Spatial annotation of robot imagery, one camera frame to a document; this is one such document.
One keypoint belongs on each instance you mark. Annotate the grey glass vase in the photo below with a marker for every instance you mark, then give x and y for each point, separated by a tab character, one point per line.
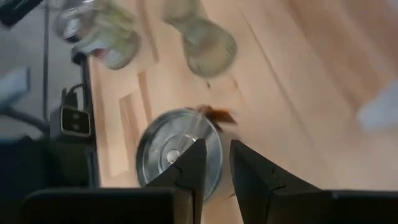
208	46

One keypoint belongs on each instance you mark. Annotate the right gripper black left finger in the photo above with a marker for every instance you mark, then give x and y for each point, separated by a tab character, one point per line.
174	205

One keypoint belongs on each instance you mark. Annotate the paper gift tag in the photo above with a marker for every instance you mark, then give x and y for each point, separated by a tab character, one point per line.
219	115

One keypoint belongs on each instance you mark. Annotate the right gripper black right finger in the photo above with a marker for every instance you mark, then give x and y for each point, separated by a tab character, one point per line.
273	202

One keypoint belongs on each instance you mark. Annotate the white perforated metal riser shelf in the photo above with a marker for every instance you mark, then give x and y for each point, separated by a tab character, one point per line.
381	109

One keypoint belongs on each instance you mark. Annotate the silver tin candle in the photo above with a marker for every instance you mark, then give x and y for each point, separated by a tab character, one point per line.
105	34
168	146

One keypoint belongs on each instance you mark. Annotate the black metal table frame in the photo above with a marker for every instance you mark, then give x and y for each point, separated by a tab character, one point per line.
86	93

